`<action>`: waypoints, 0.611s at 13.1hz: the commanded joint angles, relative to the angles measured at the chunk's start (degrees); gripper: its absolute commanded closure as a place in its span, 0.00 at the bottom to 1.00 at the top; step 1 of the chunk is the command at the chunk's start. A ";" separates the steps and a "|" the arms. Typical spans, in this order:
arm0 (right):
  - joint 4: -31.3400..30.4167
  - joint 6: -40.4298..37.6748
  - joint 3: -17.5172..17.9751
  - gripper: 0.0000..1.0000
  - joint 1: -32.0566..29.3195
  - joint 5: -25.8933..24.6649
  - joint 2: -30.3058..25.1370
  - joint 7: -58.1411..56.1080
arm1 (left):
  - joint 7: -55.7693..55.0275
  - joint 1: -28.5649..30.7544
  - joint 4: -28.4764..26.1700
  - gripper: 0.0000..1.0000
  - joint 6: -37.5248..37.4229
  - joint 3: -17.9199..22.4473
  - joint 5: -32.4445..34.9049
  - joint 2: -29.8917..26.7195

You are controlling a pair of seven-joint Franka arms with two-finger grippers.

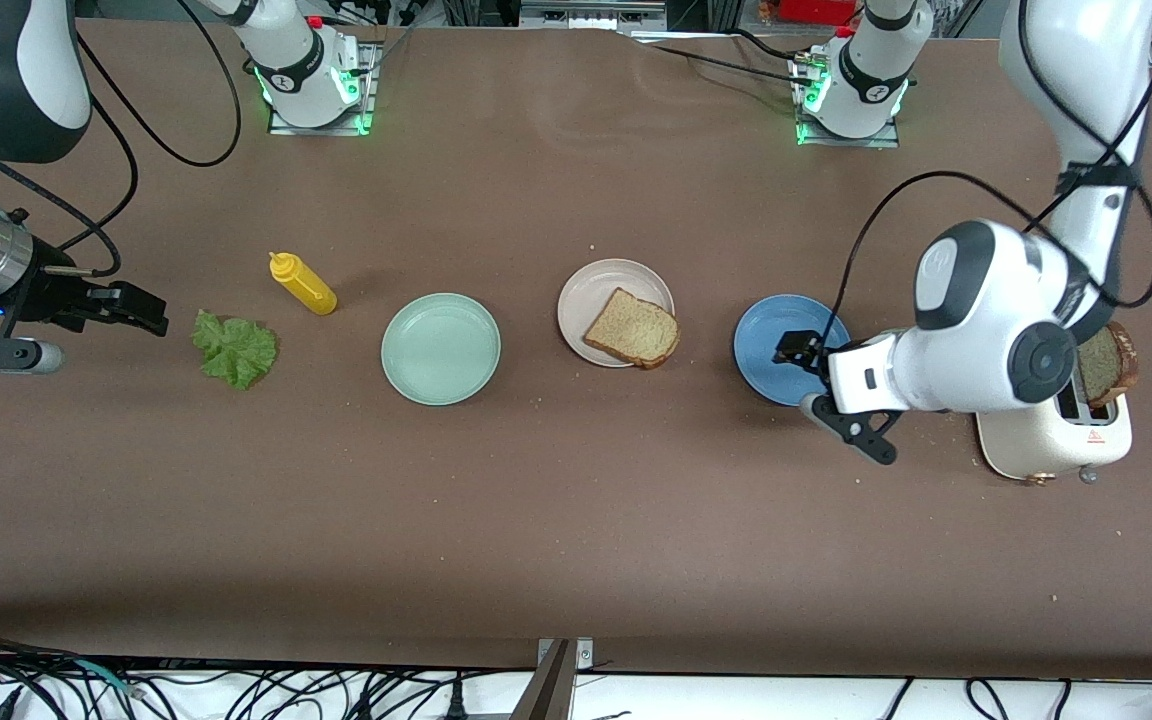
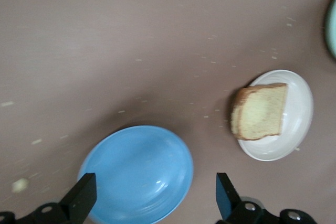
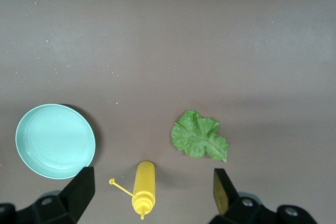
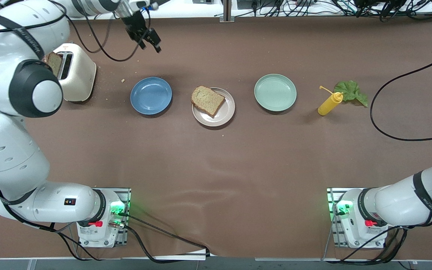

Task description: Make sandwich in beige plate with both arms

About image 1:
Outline green lettuce leaf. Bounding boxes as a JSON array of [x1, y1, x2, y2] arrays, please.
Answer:
[[191, 309, 280, 392]]

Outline light brown bread slice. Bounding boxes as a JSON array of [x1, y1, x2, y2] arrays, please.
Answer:
[[582, 288, 682, 371]]

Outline yellow mustard squeeze bottle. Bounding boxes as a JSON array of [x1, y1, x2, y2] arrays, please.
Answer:
[[268, 251, 339, 317]]

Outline blue round plate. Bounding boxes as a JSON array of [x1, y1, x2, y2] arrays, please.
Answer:
[[733, 294, 854, 408]]

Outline beige round plate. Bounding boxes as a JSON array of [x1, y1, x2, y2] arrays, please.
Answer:
[[556, 258, 676, 369]]

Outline mint green round plate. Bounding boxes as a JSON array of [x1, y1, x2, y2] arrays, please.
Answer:
[[380, 292, 503, 407]]

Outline white toaster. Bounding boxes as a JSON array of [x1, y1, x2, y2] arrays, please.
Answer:
[[974, 375, 1134, 486]]

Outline dark crust bread slice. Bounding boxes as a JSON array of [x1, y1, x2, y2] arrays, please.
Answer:
[[1076, 322, 1141, 409]]

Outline red box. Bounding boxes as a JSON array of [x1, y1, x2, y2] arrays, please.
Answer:
[[774, 0, 865, 27]]

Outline grey aluminium beam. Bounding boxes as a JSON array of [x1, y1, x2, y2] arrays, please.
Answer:
[[508, 640, 577, 720]]

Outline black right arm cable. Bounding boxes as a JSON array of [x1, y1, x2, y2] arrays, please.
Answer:
[[0, 0, 245, 281]]

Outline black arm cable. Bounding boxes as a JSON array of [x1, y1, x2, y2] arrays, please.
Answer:
[[0, 0, 245, 281], [829, 0, 1152, 346]]

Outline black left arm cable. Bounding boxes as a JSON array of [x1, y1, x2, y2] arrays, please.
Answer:
[[829, 0, 1152, 346]]

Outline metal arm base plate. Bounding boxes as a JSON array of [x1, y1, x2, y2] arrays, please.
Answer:
[[791, 50, 902, 149], [266, 38, 382, 137]]

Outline thin black table cable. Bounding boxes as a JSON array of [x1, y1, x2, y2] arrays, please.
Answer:
[[626, 28, 819, 93]]

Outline teal cable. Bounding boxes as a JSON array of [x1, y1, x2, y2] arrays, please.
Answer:
[[74, 658, 142, 699]]

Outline metal table edge bracket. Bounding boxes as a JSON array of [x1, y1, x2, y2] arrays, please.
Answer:
[[536, 637, 596, 673]]

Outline looped black floor cables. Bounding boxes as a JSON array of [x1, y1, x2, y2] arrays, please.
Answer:
[[881, 677, 1077, 720]]

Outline tangled black floor cables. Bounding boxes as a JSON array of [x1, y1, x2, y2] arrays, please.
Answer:
[[0, 630, 537, 720]]

